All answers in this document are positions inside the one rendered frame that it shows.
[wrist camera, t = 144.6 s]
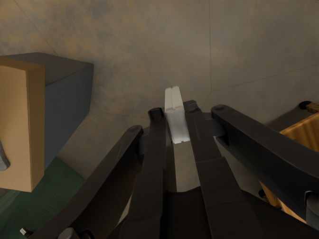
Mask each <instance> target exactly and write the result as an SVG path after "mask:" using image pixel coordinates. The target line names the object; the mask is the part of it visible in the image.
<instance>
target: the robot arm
mask: <svg viewBox="0 0 319 239"><path fill-rule="evenodd" d="M148 115H149V118H150V125H149V126H148V127H146V128H142V126H141V125H134V126H131V127H130V128H128V129H127V130H126V131H125V133H124V134H123V135H122V136H121V138H120V139H119V140H118V141H117V143H116V144H115V145H114V146H113V147H112V149H111V150H110V151H109V153H108V154H107V155H106V156H105V157H104V159H103V160H102V161H101V162H100V164H99V165H98V166H97V167H96V169H94V171H93V172H92V173H91V174H90V176H89V177H88V178H87V179H86V181H85V182H84V183H83V184H82V186H81V187H80V188H79V189H78V190H77V192H76V193H75V194H74V195H73V197H72V198H71V199H70V200H69V202H68V203H67V204H66V205H65V206H64V208H63V209H61V210H60V211H59V212H58V213H57V214H56V215H54V216H53V217H52V218H51V219H50V220H49V221H47V222H46V223H45V224H44V225H43V226H42V227H41V228H39V229H38V230H37V231H36V232H35V233H33V234H32V235H31V236H30V237H29V238H28V239H319V153H318V152H316V151H314V150H312V149H310V148H308V147H306V146H304V145H302V144H300V143H299V142H297V141H295V140H293V139H291V138H289V137H287V136H285V135H283V134H281V133H279V132H278V131H275V130H273V129H272V128H270V127H268V126H266V125H264V124H262V123H260V122H258V121H256V120H254V119H252V118H250V117H248V116H247V115H245V114H243V113H241V112H239V111H237V110H235V109H233V108H231V107H229V106H227V105H222V104H220V105H216V106H214V107H212V108H211V112H202V111H201V109H200V108H199V107H198V105H197V103H196V101H195V100H190V101H185V102H182V98H181V94H180V90H179V86H177V85H176V86H173V88H171V87H169V88H166V89H165V107H156V108H153V109H151V110H149V111H148ZM214 137H216V140H217V141H218V142H219V143H220V144H221V145H222V146H223V147H224V148H225V149H226V150H227V151H228V152H229V153H230V154H231V155H233V156H234V157H235V158H236V159H237V160H238V161H239V162H240V163H241V164H242V165H243V166H244V167H245V168H246V169H247V170H249V171H250V172H251V173H252V174H253V175H254V176H255V177H256V178H257V179H258V180H259V181H260V182H261V183H262V184H263V185H265V186H266V187H267V188H268V189H269V190H270V191H271V192H272V193H273V194H274V195H275V196H276V197H277V198H278V199H279V200H281V201H282V202H283V203H284V204H285V205H286V206H287V207H288V208H289V209H290V210H292V211H293V212H294V213H295V214H296V215H298V216H299V217H300V218H302V219H303V220H304V221H306V223H307V224H306V223H304V222H302V221H300V220H298V219H296V218H294V217H292V216H291V215H289V214H287V213H285V212H283V211H282V210H280V209H278V208H276V207H274V206H273V205H271V204H269V203H267V202H265V201H264V200H262V199H260V198H258V197H256V196H254V195H253V194H251V193H249V192H246V191H244V190H241V189H240V187H239V185H238V183H237V181H236V178H235V176H234V174H233V172H232V170H231V168H230V166H229V164H228V162H227V159H226V158H225V156H222V155H221V153H220V151H219V148H218V146H217V144H216V142H215V139H214ZM190 140H191V145H192V149H193V153H194V158H195V162H196V167H197V173H198V177H199V181H200V186H198V187H196V188H193V189H191V190H188V191H186V192H177V184H176V170H175V158H174V145H173V143H175V144H177V143H181V141H184V142H186V141H190ZM130 197H131V201H130V206H129V210H128V214H127V215H126V216H125V218H124V219H123V220H122V221H121V222H120V223H119V224H118V222H119V220H120V218H121V216H122V213H123V211H124V209H125V207H126V205H127V203H128V201H129V199H130ZM117 224H118V226H117Z"/></svg>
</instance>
